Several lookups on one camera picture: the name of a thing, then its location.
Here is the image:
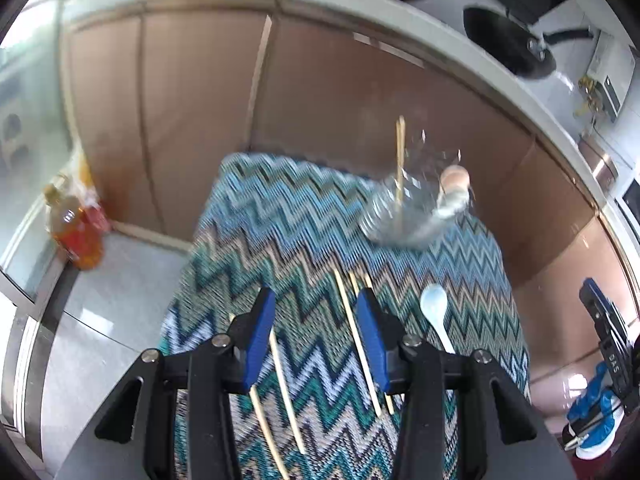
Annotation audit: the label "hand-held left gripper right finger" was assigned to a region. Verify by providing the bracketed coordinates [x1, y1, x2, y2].
[354, 287, 538, 480]

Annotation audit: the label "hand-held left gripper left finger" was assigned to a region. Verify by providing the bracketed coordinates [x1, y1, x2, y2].
[94, 287, 277, 480]

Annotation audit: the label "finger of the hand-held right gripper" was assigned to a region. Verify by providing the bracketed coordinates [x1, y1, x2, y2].
[579, 277, 632, 361]

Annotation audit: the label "wooden chopstick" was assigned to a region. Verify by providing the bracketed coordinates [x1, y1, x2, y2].
[269, 331, 307, 456]
[395, 116, 406, 241]
[333, 268, 384, 418]
[228, 312, 291, 480]
[348, 271, 397, 416]

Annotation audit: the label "white ceramic spoon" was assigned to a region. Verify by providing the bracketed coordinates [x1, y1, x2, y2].
[419, 284, 457, 356]

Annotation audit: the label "wire utensil holder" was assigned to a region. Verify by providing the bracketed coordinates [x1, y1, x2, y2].
[361, 132, 473, 250]

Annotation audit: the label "light blue ceramic spoon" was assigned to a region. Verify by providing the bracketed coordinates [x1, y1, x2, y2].
[427, 187, 473, 226]

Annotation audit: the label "pink ceramic spoon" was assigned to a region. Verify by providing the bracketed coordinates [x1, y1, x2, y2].
[440, 165, 471, 192]

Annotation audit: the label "white and blue sneaker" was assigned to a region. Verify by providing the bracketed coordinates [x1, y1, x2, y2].
[562, 410, 626, 461]

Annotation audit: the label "zigzag patterned woven cloth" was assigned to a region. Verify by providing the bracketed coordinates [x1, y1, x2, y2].
[157, 152, 532, 480]

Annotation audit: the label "cooking oil bottle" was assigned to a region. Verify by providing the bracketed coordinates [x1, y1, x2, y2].
[42, 182, 105, 272]

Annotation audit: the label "brass pipe valves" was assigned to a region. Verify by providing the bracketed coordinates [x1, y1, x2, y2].
[572, 76, 608, 117]

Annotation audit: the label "white water heater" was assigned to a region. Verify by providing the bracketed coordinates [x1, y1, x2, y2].
[587, 30, 638, 121]

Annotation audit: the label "copper kitchen base cabinet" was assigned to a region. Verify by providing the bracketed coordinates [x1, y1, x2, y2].
[60, 0, 640, 411]

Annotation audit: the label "sliding glass door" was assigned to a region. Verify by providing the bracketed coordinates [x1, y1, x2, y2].
[0, 0, 76, 441]

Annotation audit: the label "black wok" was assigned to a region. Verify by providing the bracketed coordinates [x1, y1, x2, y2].
[462, 6, 601, 80]

